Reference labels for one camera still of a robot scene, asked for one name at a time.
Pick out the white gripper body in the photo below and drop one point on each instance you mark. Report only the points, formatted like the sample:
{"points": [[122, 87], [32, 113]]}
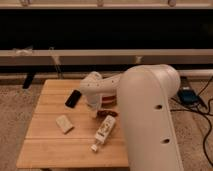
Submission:
{"points": [[94, 107]]}

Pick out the dark red pepper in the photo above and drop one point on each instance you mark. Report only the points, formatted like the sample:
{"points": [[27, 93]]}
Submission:
{"points": [[104, 113]]}

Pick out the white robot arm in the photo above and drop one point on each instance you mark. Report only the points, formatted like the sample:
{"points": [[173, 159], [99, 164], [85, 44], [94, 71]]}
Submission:
{"points": [[143, 94]]}

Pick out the red bowl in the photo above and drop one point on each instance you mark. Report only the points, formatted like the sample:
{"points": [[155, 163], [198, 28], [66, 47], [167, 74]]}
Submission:
{"points": [[108, 100]]}

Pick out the black phone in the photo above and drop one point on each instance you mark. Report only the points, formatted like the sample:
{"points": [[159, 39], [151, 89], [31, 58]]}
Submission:
{"points": [[73, 99]]}

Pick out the white plastic bottle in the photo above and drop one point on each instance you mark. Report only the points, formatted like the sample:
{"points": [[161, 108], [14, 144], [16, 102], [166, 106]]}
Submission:
{"points": [[103, 132]]}

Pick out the beige sponge block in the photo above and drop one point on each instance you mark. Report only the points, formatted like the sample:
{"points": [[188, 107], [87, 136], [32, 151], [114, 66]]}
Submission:
{"points": [[64, 124]]}

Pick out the blue power adapter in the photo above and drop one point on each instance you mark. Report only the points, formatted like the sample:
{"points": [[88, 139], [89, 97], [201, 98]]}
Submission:
{"points": [[187, 96]]}

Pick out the white rail beam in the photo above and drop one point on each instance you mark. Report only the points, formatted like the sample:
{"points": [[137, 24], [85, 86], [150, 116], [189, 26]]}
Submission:
{"points": [[104, 57]]}

